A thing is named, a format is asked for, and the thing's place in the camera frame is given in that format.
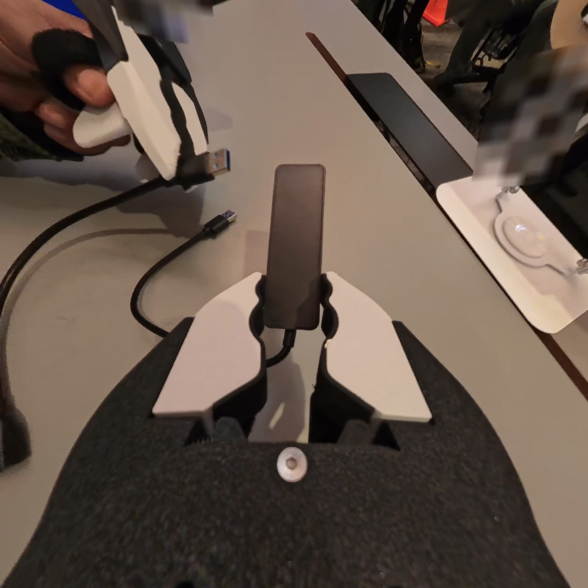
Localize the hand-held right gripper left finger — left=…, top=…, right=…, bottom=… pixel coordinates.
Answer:
left=152, top=271, right=268, bottom=435

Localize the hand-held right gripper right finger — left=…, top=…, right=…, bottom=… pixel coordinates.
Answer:
left=311, top=271, right=433, bottom=428

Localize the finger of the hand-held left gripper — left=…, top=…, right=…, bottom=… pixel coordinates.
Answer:
left=161, top=80, right=210, bottom=160
left=108, top=59, right=187, bottom=181

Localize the black braided usb extension cable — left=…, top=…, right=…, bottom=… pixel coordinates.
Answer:
left=0, top=148, right=233, bottom=471

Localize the black usb hub with cable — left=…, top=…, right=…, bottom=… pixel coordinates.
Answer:
left=130, top=164, right=327, bottom=367

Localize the person's left hand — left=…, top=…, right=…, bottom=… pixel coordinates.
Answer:
left=0, top=0, right=115, bottom=154

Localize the white stand with instruction board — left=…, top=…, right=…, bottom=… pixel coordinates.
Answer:
left=435, top=0, right=588, bottom=334

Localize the orange traffic cone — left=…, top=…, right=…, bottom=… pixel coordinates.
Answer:
left=422, top=0, right=450, bottom=27

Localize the black table cable cover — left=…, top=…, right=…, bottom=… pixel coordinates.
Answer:
left=345, top=73, right=474, bottom=189

